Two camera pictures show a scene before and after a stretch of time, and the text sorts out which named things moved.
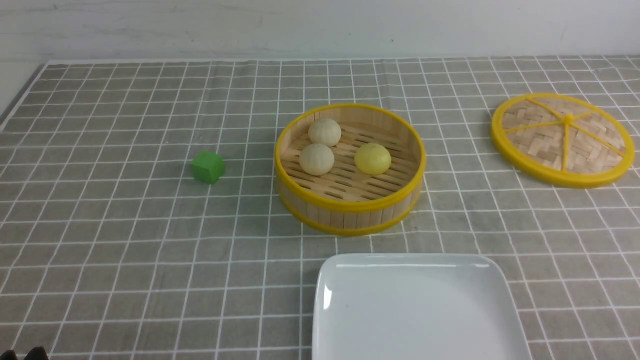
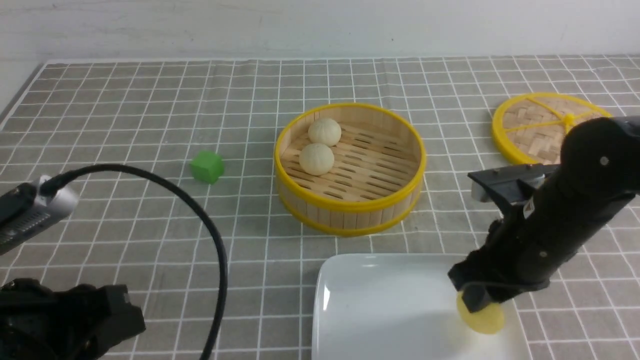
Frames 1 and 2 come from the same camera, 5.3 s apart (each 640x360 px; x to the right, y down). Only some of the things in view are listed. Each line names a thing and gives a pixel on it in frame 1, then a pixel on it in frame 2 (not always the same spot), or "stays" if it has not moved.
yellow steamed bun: (372, 158) -> (488, 319)
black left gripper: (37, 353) -> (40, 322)
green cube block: (207, 167) stays
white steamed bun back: (324, 131) stays
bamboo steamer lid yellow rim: (562, 141) stays
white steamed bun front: (316, 159) stays
